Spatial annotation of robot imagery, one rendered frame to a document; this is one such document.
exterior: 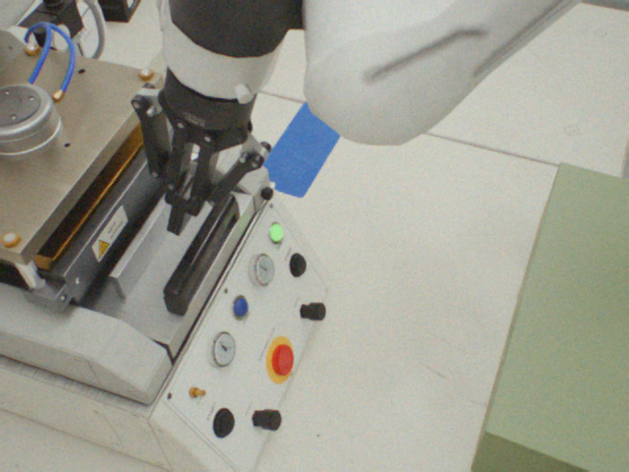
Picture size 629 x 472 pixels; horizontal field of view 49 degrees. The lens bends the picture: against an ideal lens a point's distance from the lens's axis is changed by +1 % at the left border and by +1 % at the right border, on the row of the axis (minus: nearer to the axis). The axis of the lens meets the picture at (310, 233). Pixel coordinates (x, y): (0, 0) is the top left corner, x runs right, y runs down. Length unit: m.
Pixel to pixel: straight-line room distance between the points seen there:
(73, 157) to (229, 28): 0.30
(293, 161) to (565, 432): 0.63
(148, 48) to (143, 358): 0.81
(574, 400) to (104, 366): 0.51
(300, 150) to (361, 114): 0.79
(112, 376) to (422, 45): 0.46
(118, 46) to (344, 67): 1.06
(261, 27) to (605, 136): 0.91
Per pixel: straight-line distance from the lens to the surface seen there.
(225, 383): 0.83
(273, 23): 0.49
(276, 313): 0.90
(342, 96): 0.41
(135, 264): 0.77
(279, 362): 0.89
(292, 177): 1.16
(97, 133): 0.75
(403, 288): 1.02
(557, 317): 0.89
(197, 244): 0.75
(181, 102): 0.56
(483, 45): 0.42
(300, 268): 0.93
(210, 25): 0.48
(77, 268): 0.72
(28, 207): 0.70
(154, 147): 0.65
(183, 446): 0.79
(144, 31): 1.46
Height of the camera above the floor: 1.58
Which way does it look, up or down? 50 degrees down
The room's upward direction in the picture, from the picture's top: 3 degrees counter-clockwise
